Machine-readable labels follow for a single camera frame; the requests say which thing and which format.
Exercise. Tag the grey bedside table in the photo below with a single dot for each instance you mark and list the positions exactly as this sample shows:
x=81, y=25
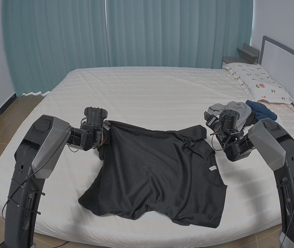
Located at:
x=247, y=51

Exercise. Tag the bed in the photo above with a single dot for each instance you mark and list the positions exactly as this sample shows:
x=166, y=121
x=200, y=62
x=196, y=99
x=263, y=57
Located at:
x=149, y=94

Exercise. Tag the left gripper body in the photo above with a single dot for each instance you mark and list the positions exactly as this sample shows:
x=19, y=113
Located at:
x=106, y=126

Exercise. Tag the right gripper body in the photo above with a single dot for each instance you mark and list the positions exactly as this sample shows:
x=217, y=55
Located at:
x=213, y=121

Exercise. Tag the black T-shirt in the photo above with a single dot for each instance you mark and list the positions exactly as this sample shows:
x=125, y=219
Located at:
x=149, y=169

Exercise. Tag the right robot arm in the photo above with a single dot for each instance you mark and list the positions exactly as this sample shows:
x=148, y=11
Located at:
x=271, y=143

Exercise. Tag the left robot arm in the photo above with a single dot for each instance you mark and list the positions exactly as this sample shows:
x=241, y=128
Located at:
x=43, y=143

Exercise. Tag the blue-green curtain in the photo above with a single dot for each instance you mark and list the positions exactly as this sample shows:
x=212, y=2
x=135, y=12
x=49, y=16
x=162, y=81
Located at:
x=178, y=24
x=54, y=35

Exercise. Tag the white printed pillow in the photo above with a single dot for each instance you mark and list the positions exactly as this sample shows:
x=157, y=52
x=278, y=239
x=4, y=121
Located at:
x=258, y=81

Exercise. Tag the pile of clothes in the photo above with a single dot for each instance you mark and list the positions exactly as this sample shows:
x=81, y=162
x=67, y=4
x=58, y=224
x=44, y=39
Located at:
x=240, y=110

